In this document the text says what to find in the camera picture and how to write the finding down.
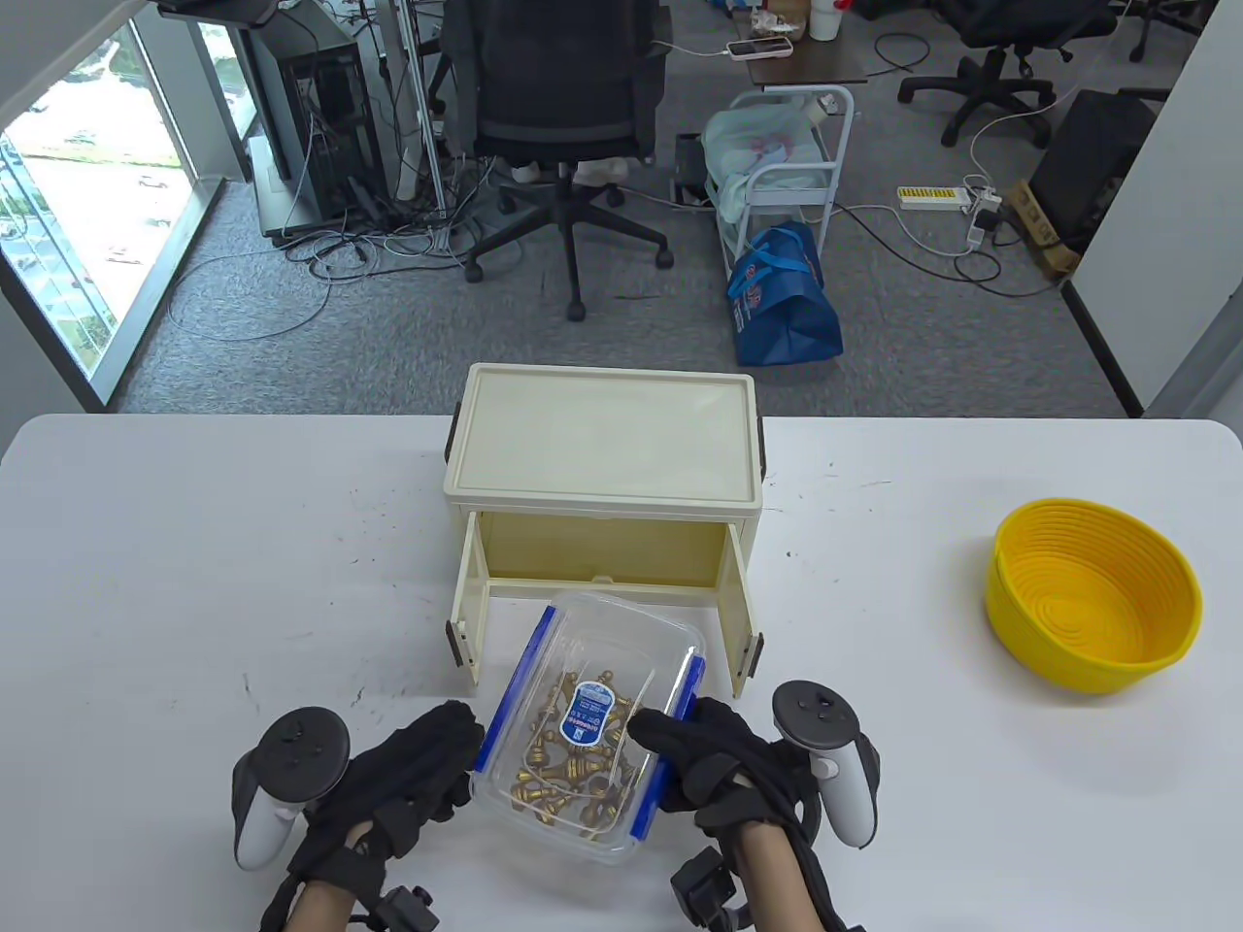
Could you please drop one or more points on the person's right forearm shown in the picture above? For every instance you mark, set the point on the person's right forearm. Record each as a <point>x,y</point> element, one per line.
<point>772,874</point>

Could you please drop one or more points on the cream plastic cabinet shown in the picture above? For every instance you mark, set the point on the cream plastic cabinet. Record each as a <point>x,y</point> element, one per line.
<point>602,437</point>

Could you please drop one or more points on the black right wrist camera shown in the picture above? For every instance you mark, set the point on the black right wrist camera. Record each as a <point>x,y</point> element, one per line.
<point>704,883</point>

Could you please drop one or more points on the black white left hand controller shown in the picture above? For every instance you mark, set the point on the black white left hand controller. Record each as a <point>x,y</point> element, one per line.
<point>291,752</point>

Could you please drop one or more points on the black white right hand controller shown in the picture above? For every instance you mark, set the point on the black white right hand controller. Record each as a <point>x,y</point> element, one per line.
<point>816,718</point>

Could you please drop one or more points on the black mesh office chair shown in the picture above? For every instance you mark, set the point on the black mesh office chair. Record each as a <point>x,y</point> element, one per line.
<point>563,87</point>

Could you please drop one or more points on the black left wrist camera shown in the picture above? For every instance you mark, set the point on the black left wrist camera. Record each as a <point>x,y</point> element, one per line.
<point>403,908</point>

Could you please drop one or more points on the pile of gold chess pieces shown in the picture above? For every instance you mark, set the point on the pile of gold chess pieces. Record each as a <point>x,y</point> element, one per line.
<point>558,777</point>

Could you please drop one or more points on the white desk leg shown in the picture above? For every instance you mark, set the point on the white desk leg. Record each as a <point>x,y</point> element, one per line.
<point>416,97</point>

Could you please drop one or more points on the person's left forearm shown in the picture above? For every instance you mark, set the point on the person's left forearm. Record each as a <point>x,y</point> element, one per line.
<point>316,908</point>

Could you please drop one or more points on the pale green plastic bag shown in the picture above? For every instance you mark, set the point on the pale green plastic bag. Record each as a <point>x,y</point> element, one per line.
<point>748,136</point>

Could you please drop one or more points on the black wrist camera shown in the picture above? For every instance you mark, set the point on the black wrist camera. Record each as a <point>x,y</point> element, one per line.
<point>704,883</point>
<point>403,908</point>

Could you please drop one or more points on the dark brown side table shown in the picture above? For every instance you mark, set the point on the dark brown side table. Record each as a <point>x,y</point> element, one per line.
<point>825,63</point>

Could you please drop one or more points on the blue shopping bag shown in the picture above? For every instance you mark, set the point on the blue shopping bag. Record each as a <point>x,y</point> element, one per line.
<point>787,311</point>

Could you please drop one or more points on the pink phone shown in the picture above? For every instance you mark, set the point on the pink phone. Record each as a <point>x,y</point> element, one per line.
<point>762,47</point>

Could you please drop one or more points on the white power adapter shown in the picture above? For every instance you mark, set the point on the white power adapter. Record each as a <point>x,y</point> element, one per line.
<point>976,228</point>

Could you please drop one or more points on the black computer tower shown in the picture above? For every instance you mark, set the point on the black computer tower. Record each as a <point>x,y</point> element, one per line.
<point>330,126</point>

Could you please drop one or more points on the person's right hand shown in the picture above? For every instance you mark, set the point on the person's right hand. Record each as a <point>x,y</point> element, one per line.
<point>719,757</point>

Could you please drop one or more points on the person's left hand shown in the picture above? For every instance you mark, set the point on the person's left hand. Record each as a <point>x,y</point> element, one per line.
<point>418,767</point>

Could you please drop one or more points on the yellow ribbed bowl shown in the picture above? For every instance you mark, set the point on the yellow ribbed bowl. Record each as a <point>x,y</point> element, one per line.
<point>1097,582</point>

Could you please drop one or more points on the brown snack bag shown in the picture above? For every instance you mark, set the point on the brown snack bag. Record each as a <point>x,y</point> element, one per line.
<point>782,15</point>

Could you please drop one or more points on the clear plastic box blue clips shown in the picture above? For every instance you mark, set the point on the clear plastic box blue clips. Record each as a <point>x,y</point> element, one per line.
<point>583,825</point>

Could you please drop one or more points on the black box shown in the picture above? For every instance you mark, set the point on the black box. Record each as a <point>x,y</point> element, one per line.
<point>1088,165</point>

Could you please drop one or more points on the yellow white power strip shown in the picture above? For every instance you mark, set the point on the yellow white power strip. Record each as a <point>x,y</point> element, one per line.
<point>932,198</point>

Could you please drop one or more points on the white rolling cart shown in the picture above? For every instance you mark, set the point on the white rolling cart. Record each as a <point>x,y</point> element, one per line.
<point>789,197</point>

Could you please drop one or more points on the black white hand controller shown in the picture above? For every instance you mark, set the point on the black white hand controller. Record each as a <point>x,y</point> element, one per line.
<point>291,752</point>
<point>816,718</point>

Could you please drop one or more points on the large glass window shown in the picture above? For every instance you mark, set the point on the large glass window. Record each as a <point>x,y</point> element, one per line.
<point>87,194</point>

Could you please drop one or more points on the brown cardboard box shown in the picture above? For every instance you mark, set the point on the brown cardboard box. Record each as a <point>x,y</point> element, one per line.
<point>1039,228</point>

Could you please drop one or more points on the clear plastic lid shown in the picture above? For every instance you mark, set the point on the clear plastic lid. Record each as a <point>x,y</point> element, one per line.
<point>602,641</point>

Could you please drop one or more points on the small black device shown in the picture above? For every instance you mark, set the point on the small black device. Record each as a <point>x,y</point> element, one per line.
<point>691,165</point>

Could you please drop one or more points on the white cup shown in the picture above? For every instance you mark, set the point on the white cup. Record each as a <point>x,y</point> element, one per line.
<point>823,21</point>

